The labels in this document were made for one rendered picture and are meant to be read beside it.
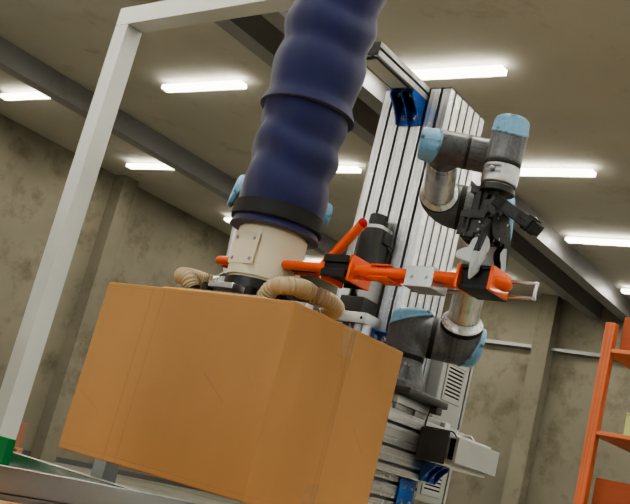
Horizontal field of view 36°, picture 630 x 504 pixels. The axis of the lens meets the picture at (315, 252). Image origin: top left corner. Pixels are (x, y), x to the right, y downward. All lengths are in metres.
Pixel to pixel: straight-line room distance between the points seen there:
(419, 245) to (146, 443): 1.23
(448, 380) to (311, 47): 1.25
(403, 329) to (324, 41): 0.82
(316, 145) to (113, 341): 0.66
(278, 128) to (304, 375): 0.64
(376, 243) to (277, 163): 0.75
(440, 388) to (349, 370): 1.05
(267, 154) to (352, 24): 0.38
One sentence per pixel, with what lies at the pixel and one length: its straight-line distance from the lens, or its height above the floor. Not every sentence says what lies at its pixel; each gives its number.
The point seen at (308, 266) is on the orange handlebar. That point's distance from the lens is 2.19.
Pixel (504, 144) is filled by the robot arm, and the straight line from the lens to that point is 2.01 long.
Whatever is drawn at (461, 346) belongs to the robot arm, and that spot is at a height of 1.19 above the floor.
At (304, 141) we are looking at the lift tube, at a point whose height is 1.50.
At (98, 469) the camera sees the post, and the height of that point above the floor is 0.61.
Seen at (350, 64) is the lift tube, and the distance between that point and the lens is 2.39.
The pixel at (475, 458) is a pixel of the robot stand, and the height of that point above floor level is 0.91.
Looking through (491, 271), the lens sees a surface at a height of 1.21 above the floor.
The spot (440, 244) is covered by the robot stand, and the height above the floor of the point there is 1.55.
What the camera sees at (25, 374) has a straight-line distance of 5.77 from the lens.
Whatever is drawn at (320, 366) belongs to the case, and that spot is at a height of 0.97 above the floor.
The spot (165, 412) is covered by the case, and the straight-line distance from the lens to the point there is 2.10.
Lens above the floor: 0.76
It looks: 13 degrees up
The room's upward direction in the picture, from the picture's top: 14 degrees clockwise
